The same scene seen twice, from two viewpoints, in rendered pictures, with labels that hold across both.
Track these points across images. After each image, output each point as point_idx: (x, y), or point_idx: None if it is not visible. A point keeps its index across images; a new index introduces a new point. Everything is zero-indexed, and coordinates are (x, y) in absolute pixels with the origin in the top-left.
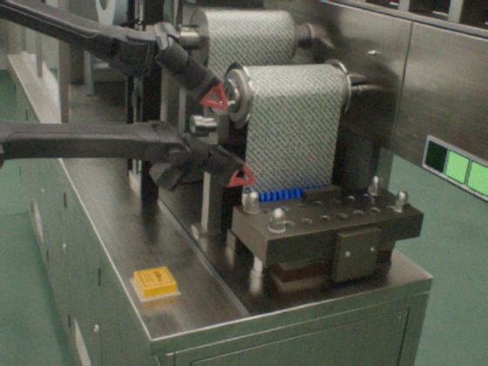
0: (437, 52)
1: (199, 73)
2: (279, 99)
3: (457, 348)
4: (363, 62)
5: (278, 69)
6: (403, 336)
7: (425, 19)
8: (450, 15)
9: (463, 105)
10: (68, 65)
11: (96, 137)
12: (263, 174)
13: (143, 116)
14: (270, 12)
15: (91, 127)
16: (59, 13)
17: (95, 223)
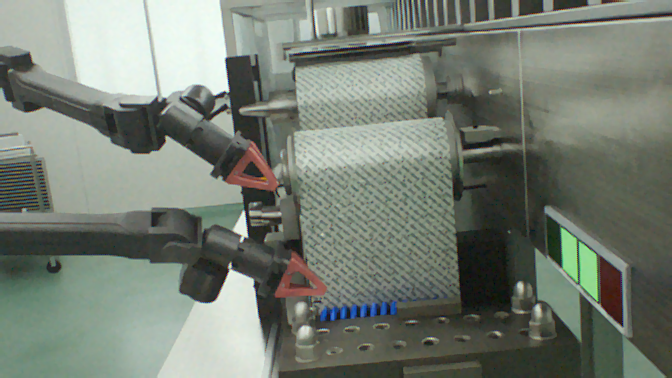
0: (538, 67)
1: (219, 142)
2: (342, 171)
3: None
4: (498, 108)
5: (349, 129)
6: None
7: (528, 20)
8: (544, 2)
9: (565, 146)
10: None
11: (56, 227)
12: (339, 280)
13: (245, 213)
14: (392, 60)
15: (56, 216)
16: (72, 87)
17: (173, 350)
